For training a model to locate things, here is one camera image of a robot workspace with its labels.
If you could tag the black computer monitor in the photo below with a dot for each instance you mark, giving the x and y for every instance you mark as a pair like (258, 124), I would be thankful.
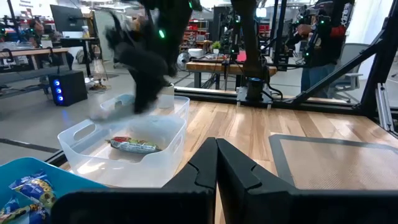
(66, 17)

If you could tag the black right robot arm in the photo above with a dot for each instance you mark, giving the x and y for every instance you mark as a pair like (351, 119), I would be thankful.
(252, 46)

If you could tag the translucent plastic storage bin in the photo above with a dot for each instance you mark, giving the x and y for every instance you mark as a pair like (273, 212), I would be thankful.
(124, 174)
(180, 105)

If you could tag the wooden work desk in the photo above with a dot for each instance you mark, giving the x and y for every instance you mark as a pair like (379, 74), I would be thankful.
(31, 52)

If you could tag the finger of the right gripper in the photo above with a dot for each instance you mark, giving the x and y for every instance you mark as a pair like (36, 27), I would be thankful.
(141, 96)
(157, 88)

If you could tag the wooden-topped robot table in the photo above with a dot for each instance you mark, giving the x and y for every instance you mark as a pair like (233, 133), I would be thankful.
(217, 67)

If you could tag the red green granola bar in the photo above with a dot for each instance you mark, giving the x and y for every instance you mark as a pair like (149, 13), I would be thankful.
(133, 145)

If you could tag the person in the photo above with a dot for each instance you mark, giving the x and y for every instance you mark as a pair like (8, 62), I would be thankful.
(323, 46)
(36, 31)

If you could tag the black computer tower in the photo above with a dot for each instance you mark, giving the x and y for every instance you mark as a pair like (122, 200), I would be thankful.
(68, 88)

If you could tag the black office desk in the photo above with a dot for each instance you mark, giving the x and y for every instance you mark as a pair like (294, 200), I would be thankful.
(81, 40)

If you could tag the grey-bordered silicone baking mat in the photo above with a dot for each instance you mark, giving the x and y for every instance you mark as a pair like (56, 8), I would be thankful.
(342, 165)

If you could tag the small potted plant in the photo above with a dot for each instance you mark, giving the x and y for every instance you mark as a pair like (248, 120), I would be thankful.
(216, 46)

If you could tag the round desk fan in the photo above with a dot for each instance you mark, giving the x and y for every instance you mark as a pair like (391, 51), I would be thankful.
(183, 60)

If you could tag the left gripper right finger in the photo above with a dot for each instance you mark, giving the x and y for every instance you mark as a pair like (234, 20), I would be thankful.
(311, 208)

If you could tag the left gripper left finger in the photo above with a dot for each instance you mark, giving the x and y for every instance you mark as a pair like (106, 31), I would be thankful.
(140, 205)

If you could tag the blue plastic storage bin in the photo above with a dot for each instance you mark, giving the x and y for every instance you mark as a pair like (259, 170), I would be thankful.
(71, 183)

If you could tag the pale plastic bottle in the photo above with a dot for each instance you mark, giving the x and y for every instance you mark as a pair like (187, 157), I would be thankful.
(85, 31)

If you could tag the blue Chewy granola bar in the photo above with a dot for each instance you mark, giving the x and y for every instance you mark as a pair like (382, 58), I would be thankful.
(37, 189)

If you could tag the grey office chair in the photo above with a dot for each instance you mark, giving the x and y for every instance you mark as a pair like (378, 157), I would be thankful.
(351, 71)

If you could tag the blue white granola bar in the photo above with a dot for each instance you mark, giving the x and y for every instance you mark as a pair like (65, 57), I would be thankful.
(21, 214)

